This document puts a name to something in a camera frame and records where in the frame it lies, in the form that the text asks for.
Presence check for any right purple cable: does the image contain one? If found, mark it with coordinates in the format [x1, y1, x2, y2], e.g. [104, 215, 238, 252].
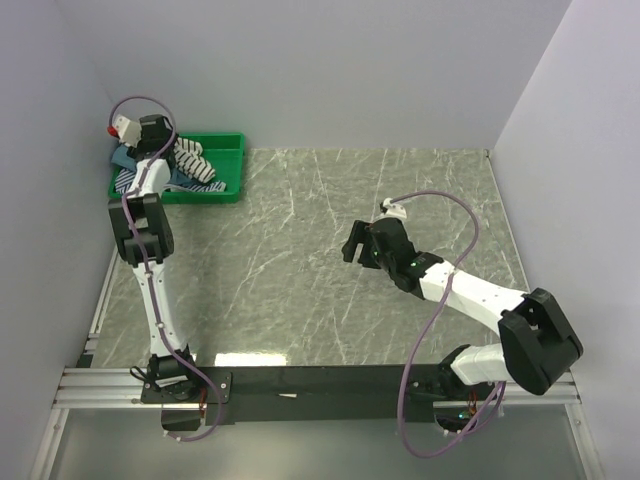
[392, 191, 507, 459]

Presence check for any black base beam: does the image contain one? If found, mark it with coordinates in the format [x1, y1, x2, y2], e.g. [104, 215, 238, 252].
[139, 362, 501, 436]

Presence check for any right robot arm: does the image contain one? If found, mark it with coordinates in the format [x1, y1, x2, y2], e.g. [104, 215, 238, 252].
[341, 217, 584, 399]

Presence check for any navy white striped tank top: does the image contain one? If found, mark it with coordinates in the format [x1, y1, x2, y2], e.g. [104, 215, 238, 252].
[111, 169, 227, 195]

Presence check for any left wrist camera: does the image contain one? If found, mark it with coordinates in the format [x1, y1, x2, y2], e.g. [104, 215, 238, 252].
[107, 115, 142, 147]

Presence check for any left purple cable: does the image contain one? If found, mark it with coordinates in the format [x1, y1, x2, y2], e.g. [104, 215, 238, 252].
[107, 95, 224, 442]

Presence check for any teal tank top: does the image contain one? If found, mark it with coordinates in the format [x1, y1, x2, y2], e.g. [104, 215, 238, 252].
[111, 145, 136, 172]

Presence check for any black white striped tank top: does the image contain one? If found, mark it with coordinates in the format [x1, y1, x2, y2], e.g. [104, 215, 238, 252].
[174, 137, 216, 184]

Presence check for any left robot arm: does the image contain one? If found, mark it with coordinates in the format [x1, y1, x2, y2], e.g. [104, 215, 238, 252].
[108, 115, 200, 403]

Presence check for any aluminium rail frame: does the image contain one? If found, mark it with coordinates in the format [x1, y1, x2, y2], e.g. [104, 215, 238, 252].
[29, 199, 601, 480]

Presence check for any green plastic bin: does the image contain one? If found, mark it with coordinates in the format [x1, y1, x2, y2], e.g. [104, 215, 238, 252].
[108, 133, 245, 205]

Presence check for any purple cable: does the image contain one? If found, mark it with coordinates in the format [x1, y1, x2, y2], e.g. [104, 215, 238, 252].
[392, 191, 507, 459]
[107, 95, 224, 442]

